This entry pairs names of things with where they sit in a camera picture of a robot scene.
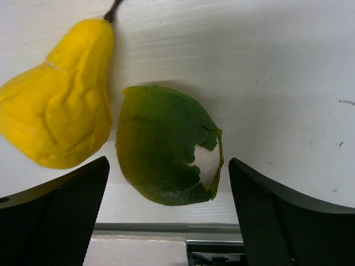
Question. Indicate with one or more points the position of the front aluminium frame rail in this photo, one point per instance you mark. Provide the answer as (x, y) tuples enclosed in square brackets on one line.
[(206, 243)]

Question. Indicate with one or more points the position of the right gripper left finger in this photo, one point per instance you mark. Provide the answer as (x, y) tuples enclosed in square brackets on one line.
[(52, 223)]

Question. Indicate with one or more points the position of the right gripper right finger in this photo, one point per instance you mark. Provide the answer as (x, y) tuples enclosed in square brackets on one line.
[(281, 226)]

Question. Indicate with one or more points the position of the green yellow fake fruit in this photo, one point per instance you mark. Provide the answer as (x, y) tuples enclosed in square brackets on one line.
[(168, 147)]

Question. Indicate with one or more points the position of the yellow fake pear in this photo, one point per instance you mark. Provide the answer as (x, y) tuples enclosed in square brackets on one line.
[(58, 113)]

